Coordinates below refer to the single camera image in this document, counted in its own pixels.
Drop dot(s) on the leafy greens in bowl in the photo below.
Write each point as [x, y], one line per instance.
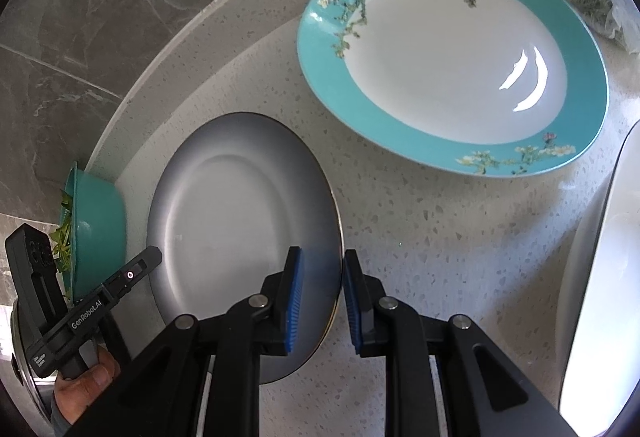
[64, 237]

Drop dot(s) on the large white bowl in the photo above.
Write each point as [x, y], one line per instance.
[615, 292]

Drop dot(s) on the grey plate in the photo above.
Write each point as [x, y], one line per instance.
[235, 217]

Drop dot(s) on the person's left forearm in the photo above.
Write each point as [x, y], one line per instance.
[59, 422]

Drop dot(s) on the teal floral rim plate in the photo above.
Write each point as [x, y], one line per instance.
[450, 57]

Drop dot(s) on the person's left hand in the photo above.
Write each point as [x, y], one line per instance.
[85, 379]

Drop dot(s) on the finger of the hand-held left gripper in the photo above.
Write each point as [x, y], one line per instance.
[132, 274]

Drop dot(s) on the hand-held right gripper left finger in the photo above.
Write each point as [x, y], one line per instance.
[296, 302]

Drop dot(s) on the teal bowl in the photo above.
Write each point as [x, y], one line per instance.
[100, 217]

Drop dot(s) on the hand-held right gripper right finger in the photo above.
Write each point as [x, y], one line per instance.
[351, 302]

